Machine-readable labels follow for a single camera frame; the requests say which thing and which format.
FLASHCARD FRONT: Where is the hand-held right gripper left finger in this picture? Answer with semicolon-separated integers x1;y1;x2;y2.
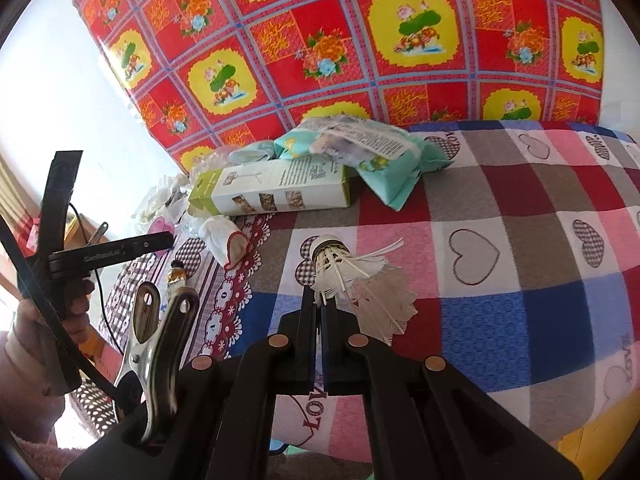
165;285;323;480

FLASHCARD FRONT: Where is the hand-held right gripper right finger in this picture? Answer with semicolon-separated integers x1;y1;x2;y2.
322;300;581;480

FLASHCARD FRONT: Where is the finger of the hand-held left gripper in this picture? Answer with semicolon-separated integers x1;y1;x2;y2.
17;150;83;281
49;232;176;278

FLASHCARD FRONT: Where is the white shuttlecock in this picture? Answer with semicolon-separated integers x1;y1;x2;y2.
311;234;418;346

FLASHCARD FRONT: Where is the white and green carton box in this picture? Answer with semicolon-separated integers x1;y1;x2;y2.
187;152;353;217

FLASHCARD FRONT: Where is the teal plastic packet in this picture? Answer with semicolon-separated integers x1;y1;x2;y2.
227;117;456;211

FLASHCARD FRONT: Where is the clear packet with white label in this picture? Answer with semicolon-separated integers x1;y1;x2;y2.
307;116;418;167

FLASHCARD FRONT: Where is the person's left forearm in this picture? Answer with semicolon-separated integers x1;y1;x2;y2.
0;330;91;480

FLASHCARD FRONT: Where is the person's left hand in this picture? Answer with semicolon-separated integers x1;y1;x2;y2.
10;279;97;367

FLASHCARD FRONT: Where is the small brown bottle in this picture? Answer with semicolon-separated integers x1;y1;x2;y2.
167;260;190;293

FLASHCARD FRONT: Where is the white crumpled wrapper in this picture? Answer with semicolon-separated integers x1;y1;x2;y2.
131;174;188;226

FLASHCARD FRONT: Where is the metal spring clip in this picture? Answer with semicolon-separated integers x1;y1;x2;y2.
114;281;201;446

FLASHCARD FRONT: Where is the red white-dotted cloth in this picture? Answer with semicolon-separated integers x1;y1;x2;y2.
70;380;133;438

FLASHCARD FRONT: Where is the checked heart blanket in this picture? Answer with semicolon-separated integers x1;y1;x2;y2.
70;120;640;461

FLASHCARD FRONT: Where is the red floral printed cloth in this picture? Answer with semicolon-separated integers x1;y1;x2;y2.
72;0;606;178

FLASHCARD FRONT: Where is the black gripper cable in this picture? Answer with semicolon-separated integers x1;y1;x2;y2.
67;202;131;356
0;217;118;401

